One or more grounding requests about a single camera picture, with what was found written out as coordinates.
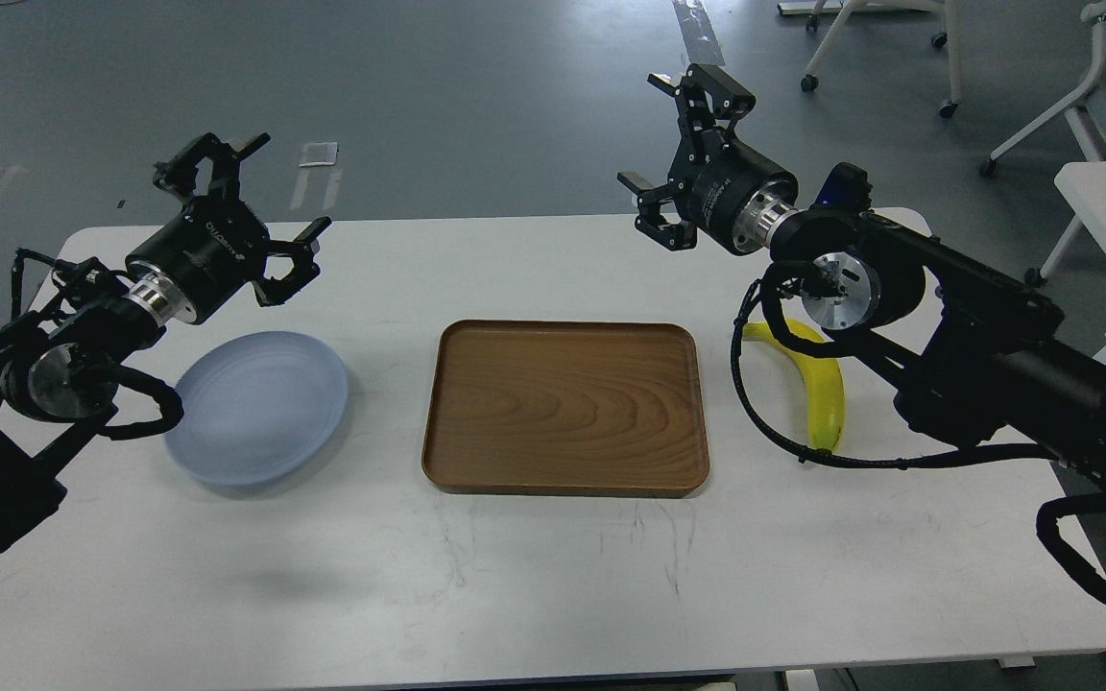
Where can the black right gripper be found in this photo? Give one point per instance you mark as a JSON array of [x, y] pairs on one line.
[[713, 175]]

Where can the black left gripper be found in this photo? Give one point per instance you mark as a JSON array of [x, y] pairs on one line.
[[217, 245]]

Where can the light blue plate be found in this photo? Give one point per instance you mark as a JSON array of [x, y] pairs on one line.
[[257, 408]]

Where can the yellow banana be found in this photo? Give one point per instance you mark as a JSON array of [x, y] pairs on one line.
[[823, 384]]

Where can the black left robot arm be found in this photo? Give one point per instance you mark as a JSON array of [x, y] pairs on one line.
[[64, 378]]

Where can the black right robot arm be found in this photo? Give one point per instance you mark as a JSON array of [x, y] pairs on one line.
[[971, 353]]

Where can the white tape patch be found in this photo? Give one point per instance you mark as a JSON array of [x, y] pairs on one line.
[[317, 155]]

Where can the grey floor tape strip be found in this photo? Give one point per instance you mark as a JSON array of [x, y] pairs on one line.
[[700, 40]]

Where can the brown wooden tray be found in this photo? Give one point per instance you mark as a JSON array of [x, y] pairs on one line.
[[571, 408]]

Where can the white chair base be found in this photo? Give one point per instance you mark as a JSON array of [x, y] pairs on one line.
[[849, 41]]

